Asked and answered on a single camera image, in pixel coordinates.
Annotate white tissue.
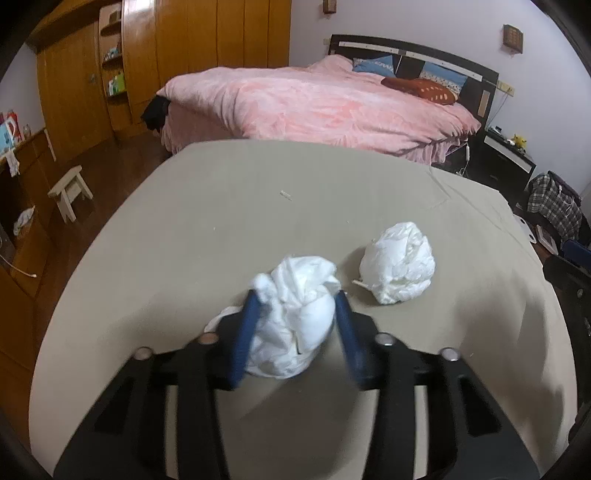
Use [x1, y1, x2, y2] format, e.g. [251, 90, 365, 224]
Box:
[204, 254, 342, 380]
[353, 222, 436, 305]

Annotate white bathroom scale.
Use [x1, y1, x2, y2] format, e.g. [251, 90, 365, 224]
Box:
[514, 215, 538, 245]

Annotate plaid shirt on chair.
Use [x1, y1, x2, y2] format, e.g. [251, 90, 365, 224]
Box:
[527, 171, 583, 241]

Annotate black bedside nightstand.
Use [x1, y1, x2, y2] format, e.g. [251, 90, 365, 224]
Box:
[466, 130, 536, 207]

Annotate yellow plush toy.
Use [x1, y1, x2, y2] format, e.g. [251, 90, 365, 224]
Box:
[512, 134, 527, 150]

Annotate dark wooden headboard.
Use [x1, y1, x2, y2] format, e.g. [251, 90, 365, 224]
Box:
[329, 34, 499, 126]

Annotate right blue pillow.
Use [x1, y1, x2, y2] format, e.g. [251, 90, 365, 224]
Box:
[420, 62, 468, 97]

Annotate blue pillow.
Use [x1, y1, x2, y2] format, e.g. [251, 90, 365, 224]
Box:
[353, 55, 396, 77]
[420, 62, 468, 97]

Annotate brown dotted cushion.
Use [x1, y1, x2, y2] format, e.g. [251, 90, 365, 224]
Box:
[381, 77, 457, 105]

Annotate left blue pillow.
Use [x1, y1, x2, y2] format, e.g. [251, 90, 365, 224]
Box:
[353, 55, 396, 77]

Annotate small white wooden stool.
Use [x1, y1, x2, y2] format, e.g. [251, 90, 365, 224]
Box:
[47, 165, 93, 224]

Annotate pink quilt bed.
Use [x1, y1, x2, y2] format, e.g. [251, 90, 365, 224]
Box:
[156, 55, 481, 165]

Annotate wooden side cabinet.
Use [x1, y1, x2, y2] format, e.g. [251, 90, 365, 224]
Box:
[0, 129, 59, 370]

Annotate blue electric kettle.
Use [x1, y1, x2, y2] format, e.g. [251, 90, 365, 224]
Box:
[0, 119, 14, 155]

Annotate black cloth on bed corner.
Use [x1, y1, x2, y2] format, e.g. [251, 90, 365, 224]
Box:
[140, 95, 170, 133]

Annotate large wooden wardrobe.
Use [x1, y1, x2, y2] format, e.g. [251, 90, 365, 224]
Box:
[27, 1, 291, 164]

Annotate right wall lamp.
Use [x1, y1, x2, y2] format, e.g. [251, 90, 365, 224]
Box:
[502, 24, 524, 54]

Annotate wall lamp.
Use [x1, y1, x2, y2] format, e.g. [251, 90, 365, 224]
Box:
[322, 0, 338, 15]
[502, 24, 524, 54]

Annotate left wall lamp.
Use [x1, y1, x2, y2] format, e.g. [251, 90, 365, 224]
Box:
[322, 0, 338, 15]

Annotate red picture frame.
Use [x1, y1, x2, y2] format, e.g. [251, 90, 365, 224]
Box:
[5, 110, 22, 145]

